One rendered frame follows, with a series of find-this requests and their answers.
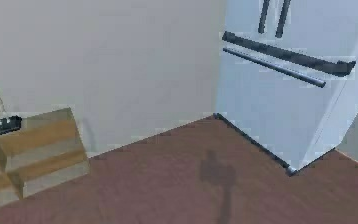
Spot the pale blue fridge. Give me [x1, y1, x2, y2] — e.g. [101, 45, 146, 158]
[214, 0, 358, 178]

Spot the grey fridge drawer handle bar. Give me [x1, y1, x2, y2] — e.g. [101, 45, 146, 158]
[222, 46, 327, 89]

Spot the small black object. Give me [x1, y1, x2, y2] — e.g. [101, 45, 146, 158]
[0, 115, 23, 138]

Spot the black fridge door handle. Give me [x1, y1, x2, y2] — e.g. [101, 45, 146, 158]
[274, 0, 292, 39]
[257, 0, 272, 35]

